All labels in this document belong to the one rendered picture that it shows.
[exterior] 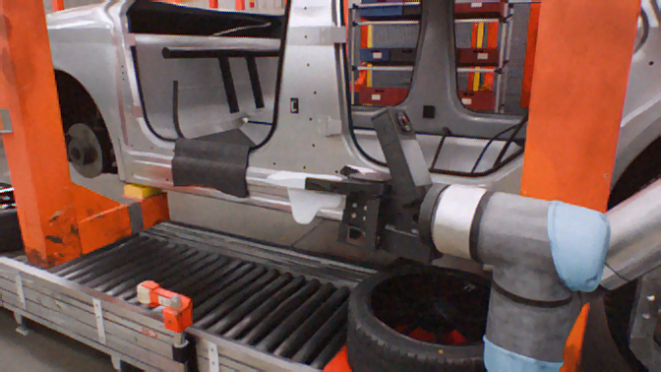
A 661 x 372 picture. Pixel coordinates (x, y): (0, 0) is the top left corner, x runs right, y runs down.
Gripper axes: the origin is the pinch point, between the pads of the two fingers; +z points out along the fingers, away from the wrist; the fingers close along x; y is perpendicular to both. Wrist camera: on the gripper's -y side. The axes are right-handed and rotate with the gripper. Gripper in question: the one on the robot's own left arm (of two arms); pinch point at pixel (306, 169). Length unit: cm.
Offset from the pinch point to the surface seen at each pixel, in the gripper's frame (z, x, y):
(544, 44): -15, 48, -23
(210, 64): 189, 127, -26
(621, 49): -28, 51, -23
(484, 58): 137, 426, -68
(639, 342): -39, 74, 38
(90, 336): 153, 41, 101
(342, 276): 85, 134, 75
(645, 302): -39, 73, 28
